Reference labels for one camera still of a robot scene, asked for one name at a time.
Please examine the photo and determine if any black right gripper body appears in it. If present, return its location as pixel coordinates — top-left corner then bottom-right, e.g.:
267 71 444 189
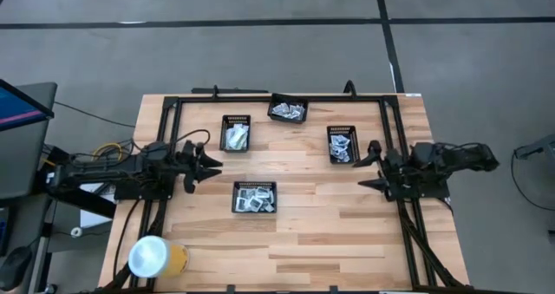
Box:
376 147 411 202

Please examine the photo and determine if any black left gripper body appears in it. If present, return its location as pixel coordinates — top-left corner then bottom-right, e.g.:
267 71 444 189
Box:
178 140 206 194

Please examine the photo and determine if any black slotted plastic basket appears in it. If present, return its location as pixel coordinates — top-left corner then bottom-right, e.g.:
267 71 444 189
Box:
232 180 278 214
219 114 251 153
326 125 361 165
267 93 310 125

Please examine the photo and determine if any black flat bar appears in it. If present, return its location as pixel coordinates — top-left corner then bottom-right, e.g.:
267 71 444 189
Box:
191 87 270 95

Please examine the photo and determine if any yellow tub with white lid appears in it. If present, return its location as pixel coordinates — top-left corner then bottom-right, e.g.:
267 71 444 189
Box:
127 235 191 279

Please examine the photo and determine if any white paper sheet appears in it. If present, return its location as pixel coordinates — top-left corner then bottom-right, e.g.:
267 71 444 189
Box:
79 183 114 229

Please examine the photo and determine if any black desk support beam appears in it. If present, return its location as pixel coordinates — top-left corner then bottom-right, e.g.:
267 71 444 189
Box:
33 176 118 220

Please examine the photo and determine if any grey stand base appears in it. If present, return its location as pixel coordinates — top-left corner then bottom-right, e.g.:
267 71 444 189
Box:
513 133 555 160

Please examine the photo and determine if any computer monitor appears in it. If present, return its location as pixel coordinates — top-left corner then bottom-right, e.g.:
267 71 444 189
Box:
0 77 56 133

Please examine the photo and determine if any black computer mouse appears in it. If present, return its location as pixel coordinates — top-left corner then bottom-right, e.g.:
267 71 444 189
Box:
0 246 34 291

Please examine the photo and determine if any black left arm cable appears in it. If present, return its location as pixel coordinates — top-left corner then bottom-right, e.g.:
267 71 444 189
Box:
174 128 212 148

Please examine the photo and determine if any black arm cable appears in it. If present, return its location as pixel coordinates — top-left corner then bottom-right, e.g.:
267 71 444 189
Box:
174 128 212 148
435 142 482 152

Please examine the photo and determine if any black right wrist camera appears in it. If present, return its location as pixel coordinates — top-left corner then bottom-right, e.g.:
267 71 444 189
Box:
411 141 440 165

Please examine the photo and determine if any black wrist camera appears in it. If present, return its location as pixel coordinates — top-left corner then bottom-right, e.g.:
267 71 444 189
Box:
142 140 173 159
411 141 440 165

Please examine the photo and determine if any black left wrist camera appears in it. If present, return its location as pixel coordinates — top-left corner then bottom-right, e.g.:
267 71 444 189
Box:
142 140 173 159

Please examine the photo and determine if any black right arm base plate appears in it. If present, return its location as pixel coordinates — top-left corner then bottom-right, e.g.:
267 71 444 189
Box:
387 172 451 199

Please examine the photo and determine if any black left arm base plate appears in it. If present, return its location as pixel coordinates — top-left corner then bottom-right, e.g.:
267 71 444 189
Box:
113 172 177 202

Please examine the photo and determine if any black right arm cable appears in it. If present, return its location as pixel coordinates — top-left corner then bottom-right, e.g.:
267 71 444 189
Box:
435 142 482 152

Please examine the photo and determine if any yellow cable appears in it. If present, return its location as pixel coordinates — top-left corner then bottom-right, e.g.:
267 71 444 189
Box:
91 142 126 161

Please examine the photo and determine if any black cable beside table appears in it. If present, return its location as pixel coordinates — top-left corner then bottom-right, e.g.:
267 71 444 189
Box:
112 198 144 282

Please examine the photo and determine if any black looped floor cable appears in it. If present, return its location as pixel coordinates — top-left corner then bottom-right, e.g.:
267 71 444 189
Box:
510 148 555 212

